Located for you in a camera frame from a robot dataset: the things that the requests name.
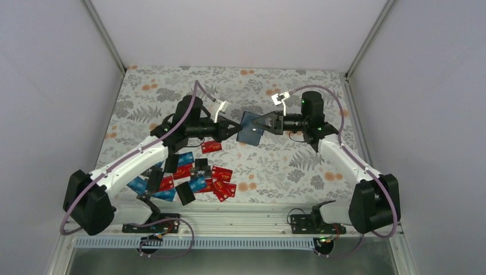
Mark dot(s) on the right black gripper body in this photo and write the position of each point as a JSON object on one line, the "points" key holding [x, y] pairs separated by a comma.
{"points": [[279, 129]]}

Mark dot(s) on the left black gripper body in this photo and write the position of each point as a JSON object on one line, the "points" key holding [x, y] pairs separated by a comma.
{"points": [[218, 134]]}

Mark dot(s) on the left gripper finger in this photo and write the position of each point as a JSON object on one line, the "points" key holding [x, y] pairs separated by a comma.
{"points": [[230, 125], [228, 133]]}

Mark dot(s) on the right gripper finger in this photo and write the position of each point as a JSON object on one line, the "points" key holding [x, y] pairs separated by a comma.
{"points": [[266, 119], [260, 129]]}

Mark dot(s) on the blue leather card holder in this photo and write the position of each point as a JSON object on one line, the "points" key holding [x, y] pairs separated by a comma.
{"points": [[250, 134]]}

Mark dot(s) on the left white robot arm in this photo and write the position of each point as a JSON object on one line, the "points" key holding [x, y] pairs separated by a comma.
{"points": [[89, 195]]}

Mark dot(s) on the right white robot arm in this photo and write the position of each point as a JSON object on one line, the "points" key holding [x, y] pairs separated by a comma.
{"points": [[374, 206]]}

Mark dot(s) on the lone red vip card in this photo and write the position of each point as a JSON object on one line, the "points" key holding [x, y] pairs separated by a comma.
{"points": [[211, 146]]}

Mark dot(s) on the small black card top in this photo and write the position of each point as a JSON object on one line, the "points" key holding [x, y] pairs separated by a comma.
{"points": [[200, 162]]}

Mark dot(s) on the black vip card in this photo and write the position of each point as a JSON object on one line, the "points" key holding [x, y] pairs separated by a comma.
{"points": [[200, 172]]}

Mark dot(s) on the red card right of pile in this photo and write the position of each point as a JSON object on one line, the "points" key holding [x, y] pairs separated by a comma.
{"points": [[222, 174]]}

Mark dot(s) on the blue card upper pile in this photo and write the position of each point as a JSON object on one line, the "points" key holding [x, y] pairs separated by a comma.
{"points": [[185, 159]]}

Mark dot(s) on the blue card pile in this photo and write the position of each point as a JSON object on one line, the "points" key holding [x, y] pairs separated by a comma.
{"points": [[185, 159], [197, 184]]}

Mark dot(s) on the red card under pile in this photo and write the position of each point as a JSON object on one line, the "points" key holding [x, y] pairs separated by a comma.
{"points": [[209, 186]]}

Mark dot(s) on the red card upper left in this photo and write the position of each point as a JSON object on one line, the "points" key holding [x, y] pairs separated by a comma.
{"points": [[183, 172]]}

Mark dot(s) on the blue card centre pile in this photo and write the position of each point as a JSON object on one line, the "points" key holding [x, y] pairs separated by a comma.
{"points": [[197, 184]]}

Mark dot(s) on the front red vip card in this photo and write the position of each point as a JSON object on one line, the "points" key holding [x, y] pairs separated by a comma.
{"points": [[224, 190]]}

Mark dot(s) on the red card lower left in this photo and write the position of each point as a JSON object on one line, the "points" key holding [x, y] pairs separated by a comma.
{"points": [[167, 183]]}

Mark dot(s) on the blue card front left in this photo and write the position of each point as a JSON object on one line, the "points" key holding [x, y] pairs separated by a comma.
{"points": [[166, 195]]}

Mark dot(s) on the blue card far left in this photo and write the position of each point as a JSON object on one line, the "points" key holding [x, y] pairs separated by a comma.
{"points": [[138, 185]]}

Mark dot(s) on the floral patterned table mat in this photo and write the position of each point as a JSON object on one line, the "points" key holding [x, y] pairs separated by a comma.
{"points": [[280, 169]]}

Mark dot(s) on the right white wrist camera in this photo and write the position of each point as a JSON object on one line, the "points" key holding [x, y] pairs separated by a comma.
{"points": [[279, 99]]}

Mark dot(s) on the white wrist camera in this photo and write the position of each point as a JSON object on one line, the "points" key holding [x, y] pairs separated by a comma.
{"points": [[279, 99], [218, 107]]}

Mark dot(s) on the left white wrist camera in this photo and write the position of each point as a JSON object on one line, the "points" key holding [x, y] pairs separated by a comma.
{"points": [[218, 107]]}

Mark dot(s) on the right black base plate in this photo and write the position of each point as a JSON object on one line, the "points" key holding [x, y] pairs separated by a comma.
{"points": [[304, 224]]}

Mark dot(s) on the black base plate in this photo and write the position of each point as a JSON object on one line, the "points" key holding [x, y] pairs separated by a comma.
{"points": [[304, 224], [160, 227]]}

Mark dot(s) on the aluminium rail frame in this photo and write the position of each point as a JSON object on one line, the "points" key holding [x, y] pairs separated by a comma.
{"points": [[213, 219]]}

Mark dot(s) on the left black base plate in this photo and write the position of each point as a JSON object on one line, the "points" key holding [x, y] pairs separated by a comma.
{"points": [[160, 227]]}

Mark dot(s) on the grey slotted cable duct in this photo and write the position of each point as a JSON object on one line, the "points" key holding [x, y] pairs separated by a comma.
{"points": [[133, 242]]}

